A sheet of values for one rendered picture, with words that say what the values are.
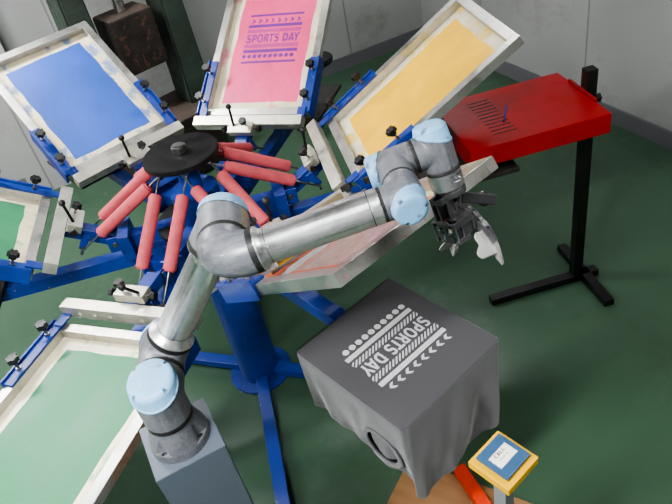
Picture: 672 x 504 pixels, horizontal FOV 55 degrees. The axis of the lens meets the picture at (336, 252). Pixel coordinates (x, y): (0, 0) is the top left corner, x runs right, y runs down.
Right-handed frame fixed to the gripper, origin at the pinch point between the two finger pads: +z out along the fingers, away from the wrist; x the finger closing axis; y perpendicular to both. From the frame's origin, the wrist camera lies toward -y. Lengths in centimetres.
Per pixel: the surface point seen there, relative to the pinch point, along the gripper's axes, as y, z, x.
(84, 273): 50, 6, -183
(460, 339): -15, 45, -36
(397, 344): -1, 41, -50
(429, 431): 13, 58, -30
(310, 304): 3, 32, -89
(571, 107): -135, 20, -66
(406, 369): 5, 44, -41
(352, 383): 20, 41, -49
